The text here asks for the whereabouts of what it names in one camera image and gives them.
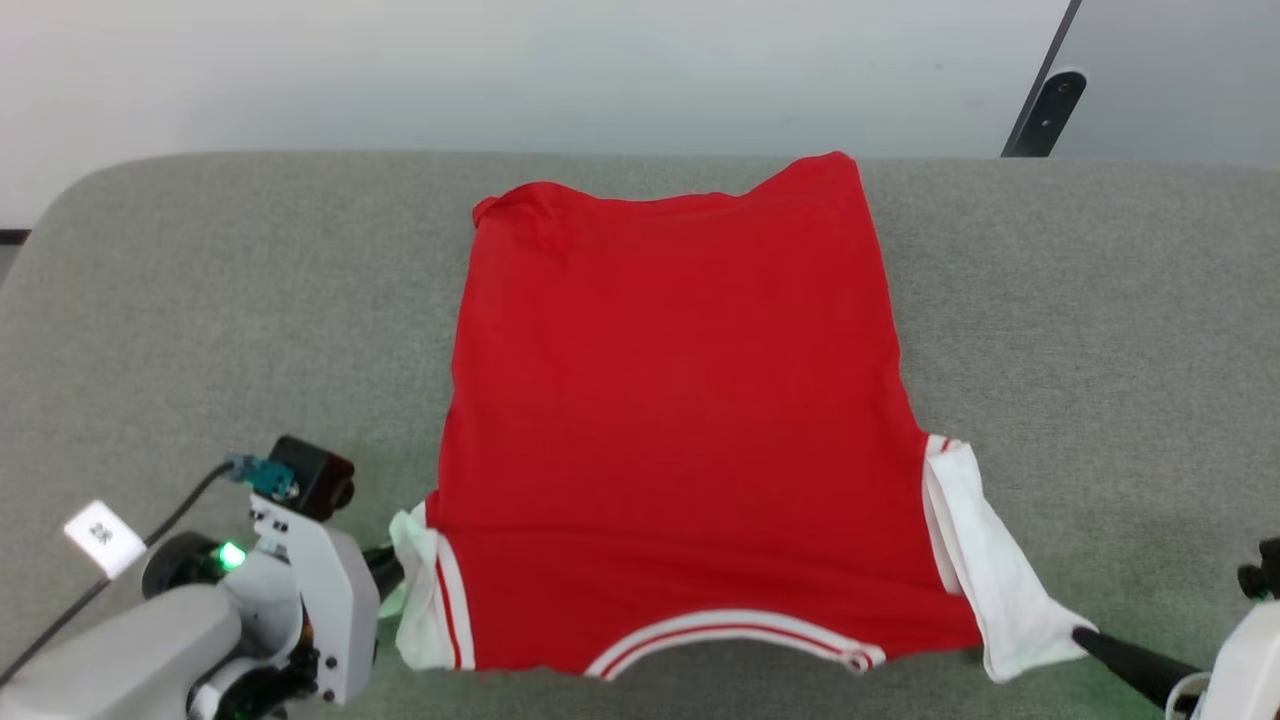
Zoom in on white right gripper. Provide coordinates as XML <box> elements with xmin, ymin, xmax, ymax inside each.
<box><xmin>1072</xmin><ymin>600</ymin><xmax>1280</xmax><ymax>720</ymax></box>

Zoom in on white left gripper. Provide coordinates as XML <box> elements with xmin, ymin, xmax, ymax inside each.
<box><xmin>250</xmin><ymin>498</ymin><xmax>406</xmax><ymax>706</ymax></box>

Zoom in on red basketball jersey white sleeves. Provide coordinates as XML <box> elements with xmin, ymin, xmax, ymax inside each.
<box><xmin>388</xmin><ymin>152</ymin><xmax>1099</xmax><ymax>684</ymax></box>

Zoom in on teal left camera connector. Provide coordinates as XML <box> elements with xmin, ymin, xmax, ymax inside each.
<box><xmin>225</xmin><ymin>455</ymin><xmax>299</xmax><ymax>501</ymax></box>

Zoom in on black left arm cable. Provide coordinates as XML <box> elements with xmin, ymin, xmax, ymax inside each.
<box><xmin>0</xmin><ymin>462</ymin><xmax>236</xmax><ymax>691</ymax></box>

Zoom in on white cable label tag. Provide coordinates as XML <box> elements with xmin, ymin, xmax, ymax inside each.
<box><xmin>63</xmin><ymin>500</ymin><xmax>147</xmax><ymax>579</ymax></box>

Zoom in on black wall bracket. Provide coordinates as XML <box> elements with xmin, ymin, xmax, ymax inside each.
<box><xmin>1003</xmin><ymin>68</ymin><xmax>1088</xmax><ymax>158</ymax></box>

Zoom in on dark wall divider strip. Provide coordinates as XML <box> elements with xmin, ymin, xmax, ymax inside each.
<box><xmin>1000</xmin><ymin>0</ymin><xmax>1084</xmax><ymax>158</ymax></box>

